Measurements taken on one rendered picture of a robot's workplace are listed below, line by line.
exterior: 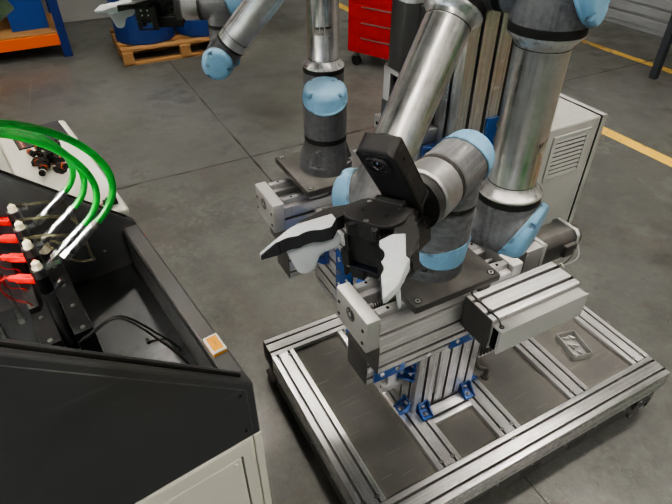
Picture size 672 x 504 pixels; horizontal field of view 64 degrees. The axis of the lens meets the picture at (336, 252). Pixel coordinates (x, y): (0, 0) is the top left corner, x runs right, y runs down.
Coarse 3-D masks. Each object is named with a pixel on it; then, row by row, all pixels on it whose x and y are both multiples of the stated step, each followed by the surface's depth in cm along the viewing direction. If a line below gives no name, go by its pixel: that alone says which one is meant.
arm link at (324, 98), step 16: (320, 80) 141; (336, 80) 141; (304, 96) 138; (320, 96) 135; (336, 96) 136; (304, 112) 141; (320, 112) 137; (336, 112) 138; (304, 128) 144; (320, 128) 140; (336, 128) 141
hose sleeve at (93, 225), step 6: (90, 222) 104; (96, 222) 104; (90, 228) 104; (96, 228) 104; (84, 234) 103; (90, 234) 104; (78, 240) 103; (84, 240) 104; (72, 246) 103; (78, 246) 104; (72, 252) 104
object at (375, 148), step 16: (368, 144) 53; (384, 144) 52; (400, 144) 52; (368, 160) 53; (384, 160) 52; (400, 160) 52; (384, 176) 56; (400, 176) 54; (416, 176) 56; (384, 192) 59; (400, 192) 58; (416, 192) 57; (416, 208) 60
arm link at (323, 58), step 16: (320, 0) 135; (336, 0) 136; (320, 16) 137; (336, 16) 139; (320, 32) 139; (336, 32) 141; (320, 48) 142; (336, 48) 144; (304, 64) 147; (320, 64) 144; (336, 64) 146; (304, 80) 149
